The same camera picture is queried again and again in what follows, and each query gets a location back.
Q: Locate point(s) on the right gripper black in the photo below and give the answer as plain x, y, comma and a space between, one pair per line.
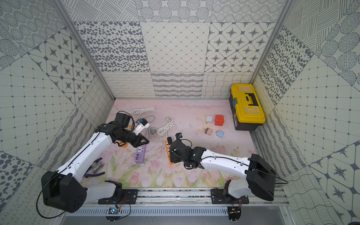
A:
174, 157

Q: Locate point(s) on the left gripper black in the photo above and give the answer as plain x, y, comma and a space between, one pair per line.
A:
135, 139

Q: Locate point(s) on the small orange power strip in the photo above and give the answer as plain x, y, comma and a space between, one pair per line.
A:
167, 146

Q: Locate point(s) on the black charger plug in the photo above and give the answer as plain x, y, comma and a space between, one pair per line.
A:
169, 140

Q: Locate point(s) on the purple power strip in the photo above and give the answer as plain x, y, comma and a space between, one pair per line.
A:
140, 154

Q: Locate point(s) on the pink charger plug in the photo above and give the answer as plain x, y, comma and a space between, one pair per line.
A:
208, 131

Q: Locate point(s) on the white charger plug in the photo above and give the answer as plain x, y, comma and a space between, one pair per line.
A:
209, 119

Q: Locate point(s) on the blue charger plug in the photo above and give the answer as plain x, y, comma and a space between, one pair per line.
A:
219, 133

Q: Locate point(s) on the red cube adapter plug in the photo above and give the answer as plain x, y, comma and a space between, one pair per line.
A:
219, 120

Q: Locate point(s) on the large orange power strip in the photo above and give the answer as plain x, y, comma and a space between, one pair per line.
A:
123, 144

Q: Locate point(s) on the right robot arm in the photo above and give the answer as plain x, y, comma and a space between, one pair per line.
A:
257, 176

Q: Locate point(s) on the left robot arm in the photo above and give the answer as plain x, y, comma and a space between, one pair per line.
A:
62, 190

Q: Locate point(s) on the yellow black toolbox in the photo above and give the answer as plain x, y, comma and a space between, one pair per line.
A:
247, 112

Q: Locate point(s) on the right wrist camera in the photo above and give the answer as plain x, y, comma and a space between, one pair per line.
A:
179, 136

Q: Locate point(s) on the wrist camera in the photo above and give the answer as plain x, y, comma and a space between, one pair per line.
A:
142, 124
179, 136

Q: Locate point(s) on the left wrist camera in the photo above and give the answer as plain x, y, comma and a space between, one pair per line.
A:
142, 124

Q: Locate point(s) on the aluminium mounting rail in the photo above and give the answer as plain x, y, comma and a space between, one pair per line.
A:
196, 197

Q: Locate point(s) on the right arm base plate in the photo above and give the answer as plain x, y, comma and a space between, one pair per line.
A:
229, 197

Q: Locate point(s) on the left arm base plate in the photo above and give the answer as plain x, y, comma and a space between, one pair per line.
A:
126, 196

